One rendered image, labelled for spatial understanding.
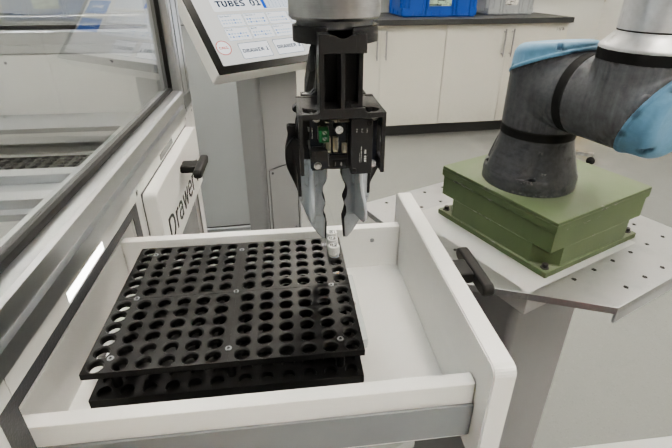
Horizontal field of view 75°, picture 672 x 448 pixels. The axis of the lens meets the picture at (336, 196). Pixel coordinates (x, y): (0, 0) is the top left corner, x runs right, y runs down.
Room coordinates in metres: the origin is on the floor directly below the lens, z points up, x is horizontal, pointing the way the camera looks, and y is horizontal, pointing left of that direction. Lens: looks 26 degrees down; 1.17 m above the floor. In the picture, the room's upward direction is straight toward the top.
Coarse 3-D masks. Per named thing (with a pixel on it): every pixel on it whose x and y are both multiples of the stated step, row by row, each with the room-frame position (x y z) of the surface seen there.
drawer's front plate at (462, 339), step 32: (416, 224) 0.42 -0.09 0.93; (416, 256) 0.41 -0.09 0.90; (448, 256) 0.36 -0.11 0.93; (416, 288) 0.40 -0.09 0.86; (448, 288) 0.31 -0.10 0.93; (448, 320) 0.30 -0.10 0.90; (480, 320) 0.27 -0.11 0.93; (448, 352) 0.29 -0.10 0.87; (480, 352) 0.24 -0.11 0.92; (480, 384) 0.23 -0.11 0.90; (512, 384) 0.22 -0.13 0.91; (480, 416) 0.23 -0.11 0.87
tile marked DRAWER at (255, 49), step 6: (246, 42) 1.20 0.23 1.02; (252, 42) 1.21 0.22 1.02; (258, 42) 1.22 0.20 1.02; (264, 42) 1.23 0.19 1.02; (240, 48) 1.17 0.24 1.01; (246, 48) 1.18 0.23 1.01; (252, 48) 1.20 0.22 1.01; (258, 48) 1.21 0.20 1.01; (264, 48) 1.22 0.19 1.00; (270, 48) 1.23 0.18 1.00; (246, 54) 1.17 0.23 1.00; (252, 54) 1.18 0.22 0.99; (258, 54) 1.19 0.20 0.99; (264, 54) 1.21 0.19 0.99; (270, 54) 1.22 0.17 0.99
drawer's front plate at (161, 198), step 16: (192, 128) 0.77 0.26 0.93; (176, 144) 0.68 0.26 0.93; (192, 144) 0.74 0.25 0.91; (176, 160) 0.62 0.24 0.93; (160, 176) 0.55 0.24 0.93; (176, 176) 0.60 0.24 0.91; (144, 192) 0.50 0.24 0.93; (160, 192) 0.52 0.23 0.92; (176, 192) 0.59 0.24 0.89; (160, 208) 0.50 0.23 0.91; (176, 208) 0.57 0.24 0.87; (160, 224) 0.50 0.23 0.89; (176, 224) 0.56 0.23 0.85
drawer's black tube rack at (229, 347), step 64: (192, 256) 0.40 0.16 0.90; (256, 256) 0.40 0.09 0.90; (320, 256) 0.41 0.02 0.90; (128, 320) 0.30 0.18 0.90; (192, 320) 0.30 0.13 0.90; (256, 320) 0.30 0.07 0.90; (320, 320) 0.30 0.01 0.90; (128, 384) 0.26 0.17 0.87; (192, 384) 0.26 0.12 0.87; (256, 384) 0.26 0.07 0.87; (320, 384) 0.26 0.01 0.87
